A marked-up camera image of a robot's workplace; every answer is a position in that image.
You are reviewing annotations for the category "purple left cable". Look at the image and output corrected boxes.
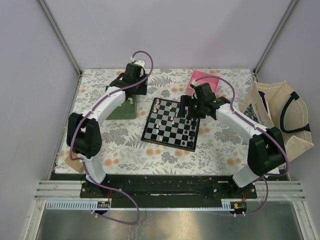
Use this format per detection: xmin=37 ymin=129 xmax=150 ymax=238
xmin=69 ymin=51 xmax=154 ymax=225

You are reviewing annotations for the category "pink plastic tray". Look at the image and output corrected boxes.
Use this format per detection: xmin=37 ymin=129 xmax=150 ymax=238
xmin=185 ymin=70 xmax=220 ymax=96

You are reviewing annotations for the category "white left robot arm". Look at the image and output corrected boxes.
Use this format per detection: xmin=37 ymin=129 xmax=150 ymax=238
xmin=66 ymin=60 xmax=148 ymax=198

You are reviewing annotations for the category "brown cardboard box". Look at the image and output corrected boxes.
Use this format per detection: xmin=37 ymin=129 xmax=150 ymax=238
xmin=64 ymin=156 xmax=85 ymax=174

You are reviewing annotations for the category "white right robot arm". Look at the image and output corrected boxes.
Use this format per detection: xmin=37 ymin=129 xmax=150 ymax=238
xmin=178 ymin=83 xmax=288 ymax=198

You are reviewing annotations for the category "black white chess board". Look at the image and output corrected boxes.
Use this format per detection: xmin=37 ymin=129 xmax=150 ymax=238
xmin=141 ymin=98 xmax=200 ymax=152

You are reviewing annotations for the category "cream canvas tote bag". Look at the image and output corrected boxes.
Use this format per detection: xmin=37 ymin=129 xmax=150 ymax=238
xmin=240 ymin=81 xmax=314 ymax=161

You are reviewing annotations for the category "green plastic tray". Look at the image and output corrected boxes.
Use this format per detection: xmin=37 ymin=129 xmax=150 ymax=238
xmin=103 ymin=86 xmax=138 ymax=120

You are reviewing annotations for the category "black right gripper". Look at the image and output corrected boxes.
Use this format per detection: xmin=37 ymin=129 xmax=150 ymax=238
xmin=177 ymin=95 xmax=206 ymax=120

